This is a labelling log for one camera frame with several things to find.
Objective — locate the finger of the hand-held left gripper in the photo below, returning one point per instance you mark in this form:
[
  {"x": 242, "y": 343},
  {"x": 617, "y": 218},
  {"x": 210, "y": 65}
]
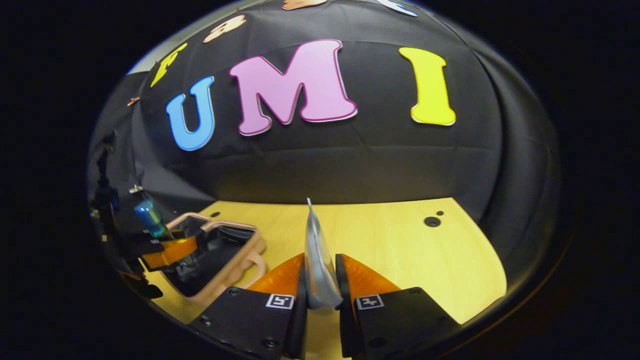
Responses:
[
  {"x": 170, "y": 252},
  {"x": 127, "y": 215}
]

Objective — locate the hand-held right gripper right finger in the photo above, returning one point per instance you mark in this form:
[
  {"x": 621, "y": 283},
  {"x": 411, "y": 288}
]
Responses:
[{"x": 342, "y": 325}]

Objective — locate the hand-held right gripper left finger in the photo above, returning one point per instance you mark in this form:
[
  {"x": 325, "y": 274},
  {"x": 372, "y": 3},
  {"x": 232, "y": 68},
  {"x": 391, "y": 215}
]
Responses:
[{"x": 300, "y": 320}]

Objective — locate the clear bottle with blue cap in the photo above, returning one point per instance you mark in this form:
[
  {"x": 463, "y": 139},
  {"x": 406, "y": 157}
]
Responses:
[{"x": 150, "y": 217}]

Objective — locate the blue tube with silver end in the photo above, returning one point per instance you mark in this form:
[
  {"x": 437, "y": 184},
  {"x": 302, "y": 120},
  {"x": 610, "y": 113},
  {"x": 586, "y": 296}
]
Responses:
[{"x": 320, "y": 270}]

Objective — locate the pink suitcase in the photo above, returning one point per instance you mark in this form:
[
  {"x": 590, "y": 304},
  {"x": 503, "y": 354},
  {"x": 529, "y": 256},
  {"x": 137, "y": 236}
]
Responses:
[{"x": 235, "y": 270}]

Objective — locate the pink clothes peg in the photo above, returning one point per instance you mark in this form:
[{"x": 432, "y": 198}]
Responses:
[{"x": 133, "y": 101}]

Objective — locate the black backdrop cloth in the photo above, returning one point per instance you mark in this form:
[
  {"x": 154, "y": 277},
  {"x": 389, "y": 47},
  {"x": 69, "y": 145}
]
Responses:
[{"x": 350, "y": 165}]

